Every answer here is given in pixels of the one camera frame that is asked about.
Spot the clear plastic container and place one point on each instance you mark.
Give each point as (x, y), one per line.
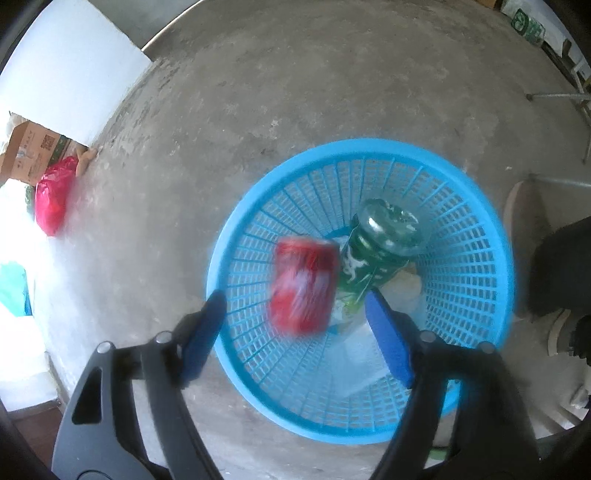
(360, 350)

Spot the green packet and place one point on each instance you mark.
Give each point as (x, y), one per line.
(526, 25)

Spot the teal plastic bag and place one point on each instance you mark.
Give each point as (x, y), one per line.
(11, 286)

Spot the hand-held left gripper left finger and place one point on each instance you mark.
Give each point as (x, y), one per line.
(203, 337)

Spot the printed cardboard box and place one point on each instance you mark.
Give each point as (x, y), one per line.
(27, 152)

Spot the green label clear bottle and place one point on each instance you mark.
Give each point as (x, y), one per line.
(369, 258)

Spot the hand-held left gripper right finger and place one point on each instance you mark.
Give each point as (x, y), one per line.
(388, 337)

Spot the tan paper scrap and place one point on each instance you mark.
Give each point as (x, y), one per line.
(87, 159)

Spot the red plastic bag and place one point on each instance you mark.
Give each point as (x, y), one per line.
(53, 198)

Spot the blue plastic basket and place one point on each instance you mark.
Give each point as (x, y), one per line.
(461, 221)

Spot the red drink can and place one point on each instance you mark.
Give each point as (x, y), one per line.
(302, 286)

